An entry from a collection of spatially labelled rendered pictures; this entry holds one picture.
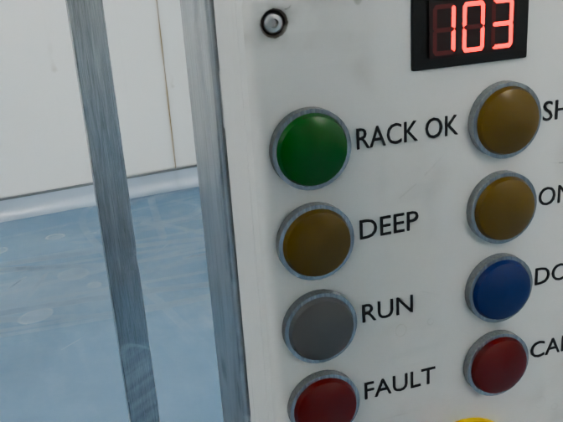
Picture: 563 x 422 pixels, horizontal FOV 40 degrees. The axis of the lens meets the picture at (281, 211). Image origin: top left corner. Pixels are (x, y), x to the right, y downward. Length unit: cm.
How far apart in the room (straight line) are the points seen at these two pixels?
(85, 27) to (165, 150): 261
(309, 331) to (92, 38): 117
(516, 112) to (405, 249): 7
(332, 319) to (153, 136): 369
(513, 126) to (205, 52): 13
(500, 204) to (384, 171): 5
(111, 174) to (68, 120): 241
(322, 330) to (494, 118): 10
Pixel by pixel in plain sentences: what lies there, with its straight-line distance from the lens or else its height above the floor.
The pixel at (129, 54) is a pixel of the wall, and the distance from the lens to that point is 388.
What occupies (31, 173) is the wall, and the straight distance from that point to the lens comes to 392.
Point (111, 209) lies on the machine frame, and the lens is 150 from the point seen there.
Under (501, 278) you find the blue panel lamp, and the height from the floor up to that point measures 109.
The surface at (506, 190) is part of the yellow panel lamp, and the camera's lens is 32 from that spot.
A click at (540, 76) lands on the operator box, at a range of 32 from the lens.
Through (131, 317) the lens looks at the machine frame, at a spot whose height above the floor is 52.
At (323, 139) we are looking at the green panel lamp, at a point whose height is 116.
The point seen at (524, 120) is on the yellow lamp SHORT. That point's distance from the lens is 31.
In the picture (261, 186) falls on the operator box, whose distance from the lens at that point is 28.
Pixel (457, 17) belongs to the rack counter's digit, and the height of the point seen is 119.
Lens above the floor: 123
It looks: 20 degrees down
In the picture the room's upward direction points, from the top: 4 degrees counter-clockwise
